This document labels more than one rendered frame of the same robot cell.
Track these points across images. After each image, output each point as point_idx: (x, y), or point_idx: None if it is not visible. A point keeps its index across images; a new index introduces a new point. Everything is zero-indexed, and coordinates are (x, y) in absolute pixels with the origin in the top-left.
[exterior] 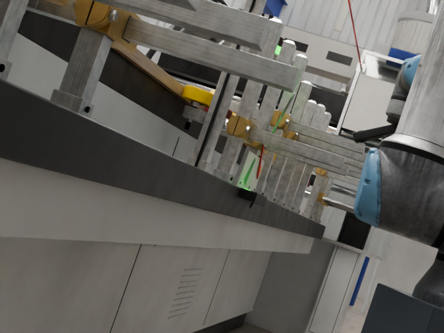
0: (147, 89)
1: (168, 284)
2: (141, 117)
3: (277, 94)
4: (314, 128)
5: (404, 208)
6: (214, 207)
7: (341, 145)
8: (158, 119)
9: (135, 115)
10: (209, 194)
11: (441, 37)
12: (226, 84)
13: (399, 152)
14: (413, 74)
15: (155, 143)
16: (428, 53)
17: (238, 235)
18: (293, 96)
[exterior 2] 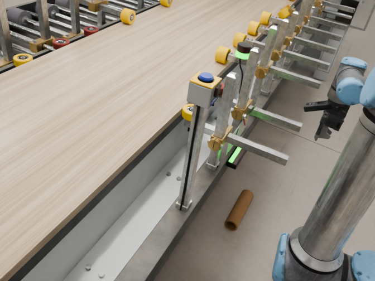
0: (149, 145)
1: None
2: (152, 154)
3: (249, 86)
4: (285, 73)
5: None
6: (203, 203)
7: (303, 84)
8: (169, 134)
9: (146, 160)
10: (194, 214)
11: (333, 198)
12: (188, 169)
13: (298, 263)
14: (342, 96)
15: (172, 140)
16: (323, 203)
17: None
18: (254, 107)
